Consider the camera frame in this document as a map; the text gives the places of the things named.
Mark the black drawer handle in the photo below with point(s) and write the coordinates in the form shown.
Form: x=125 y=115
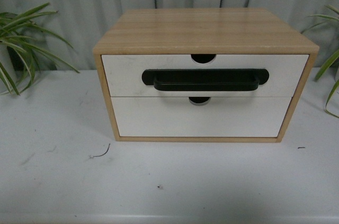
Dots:
x=206 y=80

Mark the white drawer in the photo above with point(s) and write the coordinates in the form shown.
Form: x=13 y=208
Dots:
x=124 y=73
x=219 y=117

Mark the wooden drawer cabinet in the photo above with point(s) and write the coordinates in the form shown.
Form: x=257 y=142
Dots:
x=203 y=33

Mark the green plant left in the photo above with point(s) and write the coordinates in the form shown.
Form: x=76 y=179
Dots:
x=17 y=32

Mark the green plant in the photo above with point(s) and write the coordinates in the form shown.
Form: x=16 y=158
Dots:
x=17 y=32
x=331 y=20

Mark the green plant right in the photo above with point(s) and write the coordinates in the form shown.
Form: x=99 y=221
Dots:
x=331 y=20

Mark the small dark wire scrap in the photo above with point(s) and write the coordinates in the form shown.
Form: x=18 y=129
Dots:
x=100 y=155

